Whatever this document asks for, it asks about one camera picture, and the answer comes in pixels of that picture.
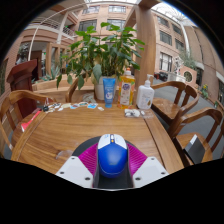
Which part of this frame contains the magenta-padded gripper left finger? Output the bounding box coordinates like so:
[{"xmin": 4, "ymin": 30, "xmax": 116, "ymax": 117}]
[{"xmin": 54, "ymin": 142, "xmax": 100, "ymax": 189}]

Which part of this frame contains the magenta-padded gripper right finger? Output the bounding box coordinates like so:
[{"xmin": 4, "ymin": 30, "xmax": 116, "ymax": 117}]
[{"xmin": 127, "ymin": 143, "xmax": 170, "ymax": 189}]

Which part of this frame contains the blue and white computer mouse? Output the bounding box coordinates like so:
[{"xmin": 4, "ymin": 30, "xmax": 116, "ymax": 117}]
[{"xmin": 96, "ymin": 133, "xmax": 129, "ymax": 179}]

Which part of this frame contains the round black mouse pad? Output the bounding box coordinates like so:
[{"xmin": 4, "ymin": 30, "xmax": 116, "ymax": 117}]
[{"xmin": 71, "ymin": 135, "xmax": 143, "ymax": 190}]

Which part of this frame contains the small white packet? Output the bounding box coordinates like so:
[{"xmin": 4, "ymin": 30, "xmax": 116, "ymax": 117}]
[{"xmin": 124, "ymin": 108, "xmax": 142, "ymax": 118}]

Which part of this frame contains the red and white booklet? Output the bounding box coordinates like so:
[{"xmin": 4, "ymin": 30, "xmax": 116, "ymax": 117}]
[{"xmin": 20, "ymin": 109, "xmax": 43, "ymax": 133}]

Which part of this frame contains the wooden armchair with black notebook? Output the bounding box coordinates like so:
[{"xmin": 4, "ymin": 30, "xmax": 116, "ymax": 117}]
[{"xmin": 168, "ymin": 107, "xmax": 224, "ymax": 167}]

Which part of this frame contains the white pump bottle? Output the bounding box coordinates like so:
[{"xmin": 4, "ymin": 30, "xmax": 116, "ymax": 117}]
[{"xmin": 135, "ymin": 73, "xmax": 156, "ymax": 111}]

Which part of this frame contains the yellow liquid bottle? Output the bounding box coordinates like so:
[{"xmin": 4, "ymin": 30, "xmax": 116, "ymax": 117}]
[{"xmin": 117, "ymin": 67, "xmax": 136, "ymax": 110}]

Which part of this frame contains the blue squeeze tube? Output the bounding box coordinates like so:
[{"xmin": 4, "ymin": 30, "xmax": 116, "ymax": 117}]
[{"xmin": 102, "ymin": 77, "xmax": 117, "ymax": 109}]

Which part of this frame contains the wooden armchair with red booklet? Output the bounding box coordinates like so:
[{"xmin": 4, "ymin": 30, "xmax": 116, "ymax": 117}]
[{"xmin": 0, "ymin": 89, "xmax": 56, "ymax": 158}]

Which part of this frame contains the yellow flowering plant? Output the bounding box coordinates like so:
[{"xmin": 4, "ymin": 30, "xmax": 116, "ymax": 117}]
[{"xmin": 199, "ymin": 83, "xmax": 209, "ymax": 99}]

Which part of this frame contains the green agave plant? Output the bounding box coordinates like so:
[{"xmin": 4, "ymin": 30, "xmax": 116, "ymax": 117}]
[{"xmin": 41, "ymin": 64, "xmax": 63, "ymax": 82}]

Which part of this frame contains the dark wooden lectern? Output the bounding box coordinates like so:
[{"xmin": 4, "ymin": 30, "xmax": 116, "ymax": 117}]
[{"xmin": 6, "ymin": 59, "xmax": 39, "ymax": 118}]

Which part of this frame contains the white sculpture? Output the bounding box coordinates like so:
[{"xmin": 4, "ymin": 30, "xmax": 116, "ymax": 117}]
[{"xmin": 173, "ymin": 56, "xmax": 186, "ymax": 76}]

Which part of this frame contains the large green potted plant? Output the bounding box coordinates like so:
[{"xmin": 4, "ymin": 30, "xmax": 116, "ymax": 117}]
[{"xmin": 55, "ymin": 21, "xmax": 146, "ymax": 101}]

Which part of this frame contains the grey bust statue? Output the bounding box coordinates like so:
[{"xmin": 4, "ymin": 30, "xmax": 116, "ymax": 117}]
[{"xmin": 16, "ymin": 44, "xmax": 30, "ymax": 64}]

